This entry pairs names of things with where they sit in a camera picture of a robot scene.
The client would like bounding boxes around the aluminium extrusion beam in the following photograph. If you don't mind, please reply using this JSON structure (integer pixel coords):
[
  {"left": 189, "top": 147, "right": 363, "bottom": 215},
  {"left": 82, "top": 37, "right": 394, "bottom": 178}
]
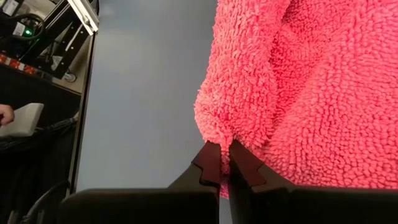
[{"left": 67, "top": 0, "right": 100, "bottom": 37}]

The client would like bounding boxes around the black frame bracket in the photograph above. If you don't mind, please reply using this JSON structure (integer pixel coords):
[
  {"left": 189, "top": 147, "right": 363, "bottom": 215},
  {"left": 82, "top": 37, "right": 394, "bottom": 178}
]
[{"left": 18, "top": 0, "right": 91, "bottom": 80}]

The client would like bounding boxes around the strip with red labels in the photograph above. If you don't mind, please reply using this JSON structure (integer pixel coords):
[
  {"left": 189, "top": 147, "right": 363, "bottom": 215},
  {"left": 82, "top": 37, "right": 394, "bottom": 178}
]
[{"left": 0, "top": 53, "right": 38, "bottom": 77}]

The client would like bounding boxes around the black cable bundle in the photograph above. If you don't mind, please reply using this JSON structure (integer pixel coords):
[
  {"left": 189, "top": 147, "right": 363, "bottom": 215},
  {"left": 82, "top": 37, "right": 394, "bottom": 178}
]
[{"left": 0, "top": 115, "right": 79, "bottom": 151}]

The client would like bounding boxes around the red microfibre towel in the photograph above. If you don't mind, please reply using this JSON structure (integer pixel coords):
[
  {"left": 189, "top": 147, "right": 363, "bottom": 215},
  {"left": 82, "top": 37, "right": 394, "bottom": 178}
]
[{"left": 193, "top": 0, "right": 398, "bottom": 200}]

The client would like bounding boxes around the person's hand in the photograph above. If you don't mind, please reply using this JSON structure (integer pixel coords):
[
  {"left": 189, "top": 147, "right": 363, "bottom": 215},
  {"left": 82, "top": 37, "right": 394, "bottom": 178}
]
[{"left": 0, "top": 104, "right": 16, "bottom": 126}]

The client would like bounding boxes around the thick black cable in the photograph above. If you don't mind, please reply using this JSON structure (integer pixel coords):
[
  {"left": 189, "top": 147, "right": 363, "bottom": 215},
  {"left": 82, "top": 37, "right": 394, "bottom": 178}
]
[{"left": 20, "top": 179, "right": 72, "bottom": 224}]

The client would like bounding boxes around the power unit with green light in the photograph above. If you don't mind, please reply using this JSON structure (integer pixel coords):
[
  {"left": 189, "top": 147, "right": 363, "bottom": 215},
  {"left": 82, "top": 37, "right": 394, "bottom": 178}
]
[{"left": 0, "top": 12, "right": 46, "bottom": 42}]

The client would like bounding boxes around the white block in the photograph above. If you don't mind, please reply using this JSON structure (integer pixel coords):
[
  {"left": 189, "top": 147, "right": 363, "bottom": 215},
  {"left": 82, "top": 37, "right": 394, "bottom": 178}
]
[{"left": 0, "top": 102, "right": 45, "bottom": 139}]

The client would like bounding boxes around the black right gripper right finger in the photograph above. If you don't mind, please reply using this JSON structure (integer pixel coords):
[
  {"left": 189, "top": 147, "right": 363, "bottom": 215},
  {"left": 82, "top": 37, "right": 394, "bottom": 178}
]
[{"left": 228, "top": 140, "right": 398, "bottom": 224}]

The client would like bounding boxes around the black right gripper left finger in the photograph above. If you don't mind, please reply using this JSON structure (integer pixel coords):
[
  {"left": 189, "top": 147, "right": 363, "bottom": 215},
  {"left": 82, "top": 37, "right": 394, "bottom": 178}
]
[{"left": 57, "top": 141, "right": 223, "bottom": 224}]

